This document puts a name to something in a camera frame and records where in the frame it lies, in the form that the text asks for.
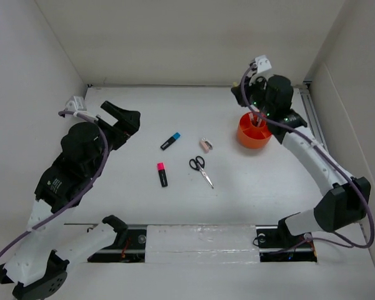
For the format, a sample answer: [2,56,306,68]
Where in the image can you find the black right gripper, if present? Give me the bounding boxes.
[231,73,274,117]

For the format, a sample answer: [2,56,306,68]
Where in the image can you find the pink capped black highlighter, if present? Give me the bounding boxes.
[157,162,168,188]

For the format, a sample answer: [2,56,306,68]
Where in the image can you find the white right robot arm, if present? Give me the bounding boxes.
[231,74,375,249]

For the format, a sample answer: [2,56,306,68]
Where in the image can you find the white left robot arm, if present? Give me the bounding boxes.
[0,101,141,299]

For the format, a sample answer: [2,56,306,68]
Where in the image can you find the orange round desk organizer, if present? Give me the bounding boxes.
[236,112,272,149]

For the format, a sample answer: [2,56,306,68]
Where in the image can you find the blue capped black highlighter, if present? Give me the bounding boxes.
[160,132,181,151]

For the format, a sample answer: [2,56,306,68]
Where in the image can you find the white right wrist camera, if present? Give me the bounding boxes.
[249,55,272,77]

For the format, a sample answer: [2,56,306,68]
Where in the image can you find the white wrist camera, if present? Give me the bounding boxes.
[249,55,272,77]
[64,96,87,113]

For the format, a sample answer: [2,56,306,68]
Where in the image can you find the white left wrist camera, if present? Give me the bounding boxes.
[64,96,87,113]

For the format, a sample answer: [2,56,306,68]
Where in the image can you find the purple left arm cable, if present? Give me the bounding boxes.
[0,109,109,273]

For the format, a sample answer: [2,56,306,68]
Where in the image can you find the black handled scissors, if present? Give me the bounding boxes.
[189,156,214,189]

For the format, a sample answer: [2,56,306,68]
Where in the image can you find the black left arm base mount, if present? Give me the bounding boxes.
[87,215,147,263]

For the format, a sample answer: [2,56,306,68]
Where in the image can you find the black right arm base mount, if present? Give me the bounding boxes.
[252,225,318,263]

